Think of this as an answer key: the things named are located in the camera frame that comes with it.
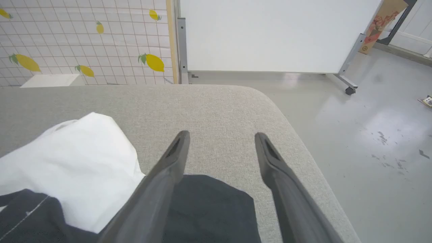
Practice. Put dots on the white and black garment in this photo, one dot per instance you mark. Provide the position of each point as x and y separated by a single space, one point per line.
84 162

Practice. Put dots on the lemon print tiled backdrop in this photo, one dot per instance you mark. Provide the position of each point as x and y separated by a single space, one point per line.
67 33

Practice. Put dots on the light wooden post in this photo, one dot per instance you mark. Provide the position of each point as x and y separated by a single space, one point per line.
172 40

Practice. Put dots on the small flat floor item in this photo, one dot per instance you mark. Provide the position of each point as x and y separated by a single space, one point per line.
427 101

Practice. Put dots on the printed cardboard box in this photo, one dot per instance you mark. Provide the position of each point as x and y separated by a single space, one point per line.
383 23

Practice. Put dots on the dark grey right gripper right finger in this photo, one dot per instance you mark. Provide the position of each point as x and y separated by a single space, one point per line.
290 195

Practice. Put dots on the dark metal stand frame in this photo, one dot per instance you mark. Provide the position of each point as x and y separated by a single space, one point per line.
398 23

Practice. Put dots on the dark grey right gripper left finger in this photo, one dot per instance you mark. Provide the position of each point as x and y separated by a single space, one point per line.
158 189

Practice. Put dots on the white box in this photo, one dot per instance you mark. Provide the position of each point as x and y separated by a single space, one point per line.
50 81

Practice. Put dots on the white partition panel grey frame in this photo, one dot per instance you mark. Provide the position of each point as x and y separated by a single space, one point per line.
270 33

